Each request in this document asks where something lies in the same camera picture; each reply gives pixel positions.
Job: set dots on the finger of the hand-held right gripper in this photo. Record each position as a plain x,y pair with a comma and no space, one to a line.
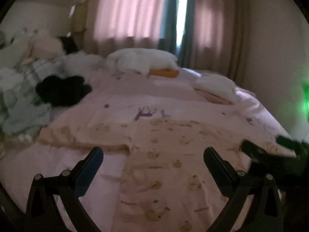
253,148
289,143

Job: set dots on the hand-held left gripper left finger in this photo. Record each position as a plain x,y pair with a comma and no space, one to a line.
91,164

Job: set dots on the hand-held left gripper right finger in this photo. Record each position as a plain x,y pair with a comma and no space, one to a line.
213,162

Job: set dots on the beige printed baby garment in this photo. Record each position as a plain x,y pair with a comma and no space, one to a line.
164,149

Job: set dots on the white folded cloth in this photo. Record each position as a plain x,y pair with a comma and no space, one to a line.
217,84

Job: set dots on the pink printed bed cover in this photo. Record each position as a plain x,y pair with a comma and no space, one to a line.
120,96

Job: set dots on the black cloth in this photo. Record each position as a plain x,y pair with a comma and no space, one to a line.
62,89

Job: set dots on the plaid blanket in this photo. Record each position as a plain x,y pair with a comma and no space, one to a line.
26,111

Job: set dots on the orange cushion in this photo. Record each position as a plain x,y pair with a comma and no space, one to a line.
164,73

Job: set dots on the white crumpled bedding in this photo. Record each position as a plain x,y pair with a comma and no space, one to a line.
82,61

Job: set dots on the white pillow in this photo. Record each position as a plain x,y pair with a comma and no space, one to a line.
142,59

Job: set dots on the teal curtain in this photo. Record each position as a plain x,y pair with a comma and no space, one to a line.
187,43
169,17

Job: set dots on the pale plush toy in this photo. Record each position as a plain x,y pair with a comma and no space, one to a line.
47,46

